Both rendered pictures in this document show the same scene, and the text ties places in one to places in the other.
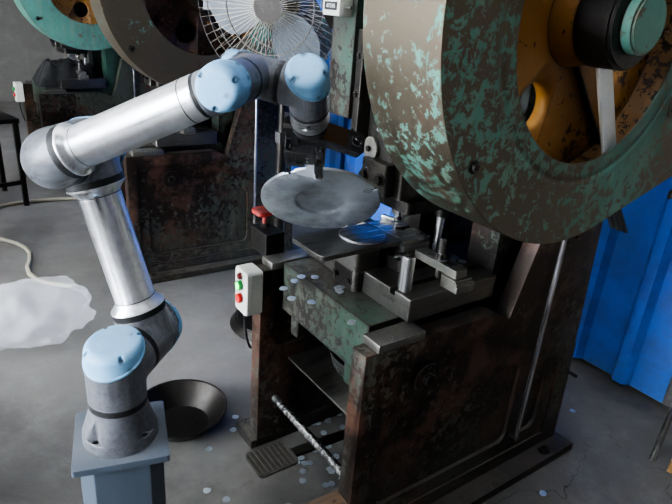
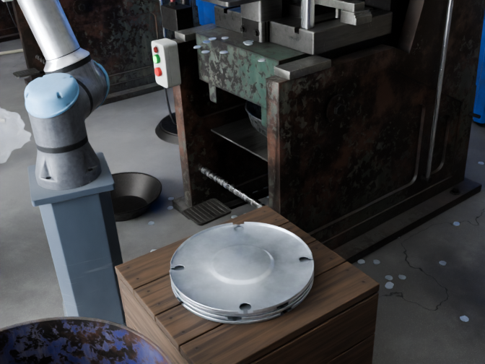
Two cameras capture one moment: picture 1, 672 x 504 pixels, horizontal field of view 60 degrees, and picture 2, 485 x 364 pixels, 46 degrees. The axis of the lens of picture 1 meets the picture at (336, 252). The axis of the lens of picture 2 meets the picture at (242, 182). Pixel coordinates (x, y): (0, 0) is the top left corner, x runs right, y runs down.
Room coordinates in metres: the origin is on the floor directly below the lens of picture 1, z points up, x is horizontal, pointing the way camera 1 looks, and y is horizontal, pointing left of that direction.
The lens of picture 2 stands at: (-0.22, -0.02, 1.08)
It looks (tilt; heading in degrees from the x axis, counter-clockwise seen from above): 29 degrees down; 1
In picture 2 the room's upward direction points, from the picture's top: 3 degrees counter-clockwise
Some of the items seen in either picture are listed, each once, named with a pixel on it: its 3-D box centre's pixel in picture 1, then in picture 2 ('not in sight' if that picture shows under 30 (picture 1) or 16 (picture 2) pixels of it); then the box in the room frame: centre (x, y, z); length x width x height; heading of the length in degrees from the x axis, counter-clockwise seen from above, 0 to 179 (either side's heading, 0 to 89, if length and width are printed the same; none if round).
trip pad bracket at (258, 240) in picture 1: (266, 255); (179, 34); (1.59, 0.20, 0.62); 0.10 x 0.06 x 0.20; 37
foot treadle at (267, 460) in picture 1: (340, 435); (267, 191); (1.39, -0.06, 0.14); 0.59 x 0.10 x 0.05; 127
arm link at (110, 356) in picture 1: (117, 365); (56, 108); (0.98, 0.42, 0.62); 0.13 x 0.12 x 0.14; 171
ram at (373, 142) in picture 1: (399, 133); not in sight; (1.45, -0.13, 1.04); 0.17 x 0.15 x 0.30; 127
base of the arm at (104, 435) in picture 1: (119, 414); (65, 155); (0.98, 0.42, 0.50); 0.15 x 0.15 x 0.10
